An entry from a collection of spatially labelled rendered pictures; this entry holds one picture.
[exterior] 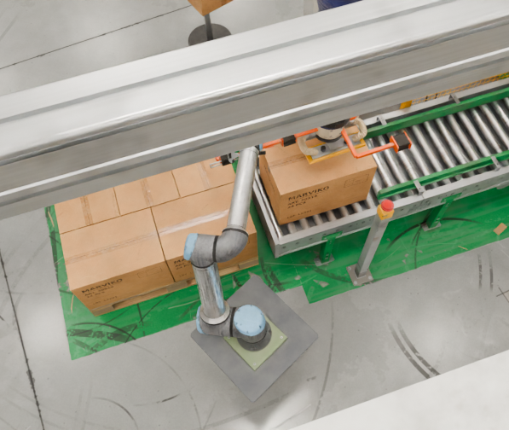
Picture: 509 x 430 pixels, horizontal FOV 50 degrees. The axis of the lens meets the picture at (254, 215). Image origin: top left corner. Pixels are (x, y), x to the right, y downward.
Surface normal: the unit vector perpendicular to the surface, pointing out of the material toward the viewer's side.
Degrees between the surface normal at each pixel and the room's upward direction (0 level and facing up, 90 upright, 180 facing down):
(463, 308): 0
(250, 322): 1
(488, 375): 0
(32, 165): 90
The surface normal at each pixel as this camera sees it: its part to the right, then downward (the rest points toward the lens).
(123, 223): -0.03, -0.46
